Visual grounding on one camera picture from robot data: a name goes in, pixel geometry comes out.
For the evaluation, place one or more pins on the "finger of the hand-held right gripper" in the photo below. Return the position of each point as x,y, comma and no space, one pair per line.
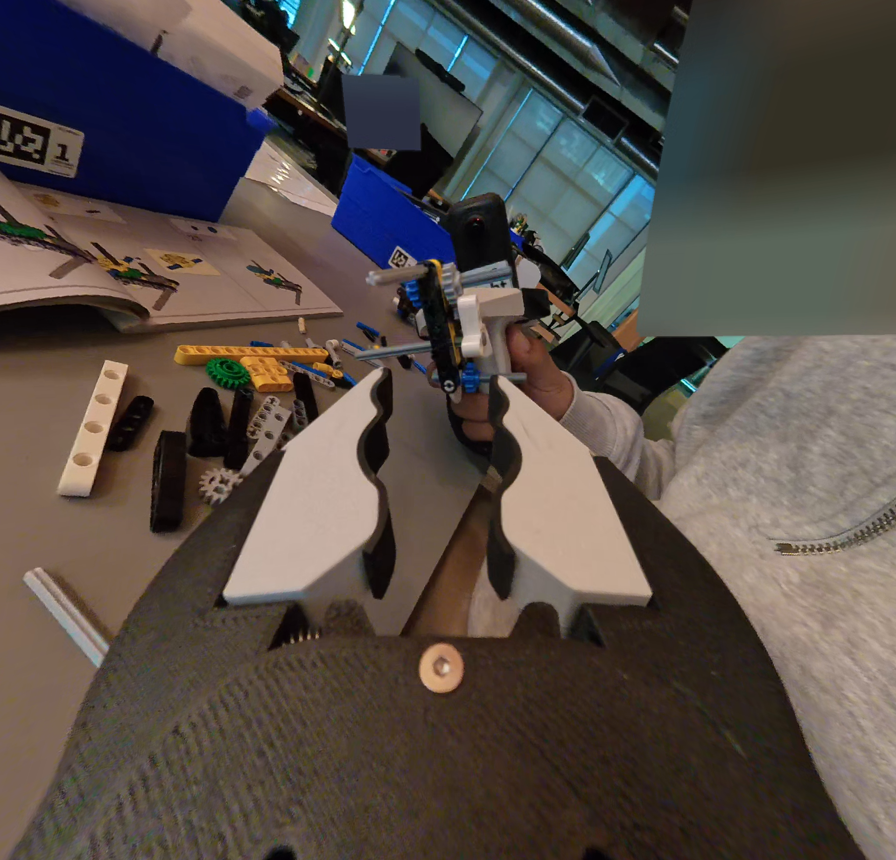
425,328
507,301

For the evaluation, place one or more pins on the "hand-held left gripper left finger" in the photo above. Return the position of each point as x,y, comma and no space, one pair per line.
308,517

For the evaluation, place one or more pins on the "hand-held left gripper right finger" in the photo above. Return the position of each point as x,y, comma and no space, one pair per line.
567,524

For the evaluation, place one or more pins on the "black lego gear assembly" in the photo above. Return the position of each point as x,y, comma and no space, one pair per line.
442,328

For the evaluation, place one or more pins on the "white short lego beam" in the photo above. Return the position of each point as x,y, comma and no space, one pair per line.
479,328

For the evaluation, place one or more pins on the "cluster of small lego pins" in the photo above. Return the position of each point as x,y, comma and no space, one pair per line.
365,331

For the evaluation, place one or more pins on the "grey lego gear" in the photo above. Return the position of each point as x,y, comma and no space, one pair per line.
218,485

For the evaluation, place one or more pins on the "light grey lego beam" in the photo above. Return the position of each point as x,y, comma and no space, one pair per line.
264,429

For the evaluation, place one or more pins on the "dark grey short lego beam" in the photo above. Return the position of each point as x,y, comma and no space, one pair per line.
297,415

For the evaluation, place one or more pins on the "black long lego beam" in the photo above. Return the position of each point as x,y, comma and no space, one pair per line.
306,394

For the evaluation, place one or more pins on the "thin grey lego beam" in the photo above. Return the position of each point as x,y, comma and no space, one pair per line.
308,368

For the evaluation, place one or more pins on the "black ribbed lego panel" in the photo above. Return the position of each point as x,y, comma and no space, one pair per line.
208,426

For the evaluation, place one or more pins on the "yellow T-shaped lego beam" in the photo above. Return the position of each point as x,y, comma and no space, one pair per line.
274,377

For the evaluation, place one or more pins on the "black curved lego panel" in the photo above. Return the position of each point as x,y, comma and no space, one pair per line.
168,482

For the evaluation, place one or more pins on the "green lego gear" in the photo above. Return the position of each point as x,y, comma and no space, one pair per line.
228,373

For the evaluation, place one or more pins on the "yellow long lego beam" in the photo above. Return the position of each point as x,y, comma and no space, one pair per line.
231,353

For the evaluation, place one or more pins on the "small black lego connector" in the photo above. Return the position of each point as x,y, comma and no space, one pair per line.
129,422

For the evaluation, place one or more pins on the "lego instruction booklet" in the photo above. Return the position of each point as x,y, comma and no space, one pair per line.
231,272

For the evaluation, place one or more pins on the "white long lego beam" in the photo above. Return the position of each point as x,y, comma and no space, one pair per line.
94,426

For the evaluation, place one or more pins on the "grey ridged lego rod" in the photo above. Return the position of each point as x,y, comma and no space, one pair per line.
63,615

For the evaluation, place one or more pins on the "person's right hand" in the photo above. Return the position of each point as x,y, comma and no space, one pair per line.
542,377

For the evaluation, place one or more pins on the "blue plastic bin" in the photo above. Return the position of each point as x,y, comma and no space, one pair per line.
140,124
371,209

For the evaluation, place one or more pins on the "computer monitor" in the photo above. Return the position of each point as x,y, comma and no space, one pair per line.
455,117

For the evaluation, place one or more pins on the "loose paper sheets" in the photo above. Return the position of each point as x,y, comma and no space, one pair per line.
287,177

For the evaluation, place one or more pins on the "white papers stack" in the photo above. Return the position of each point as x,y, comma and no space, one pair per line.
210,40

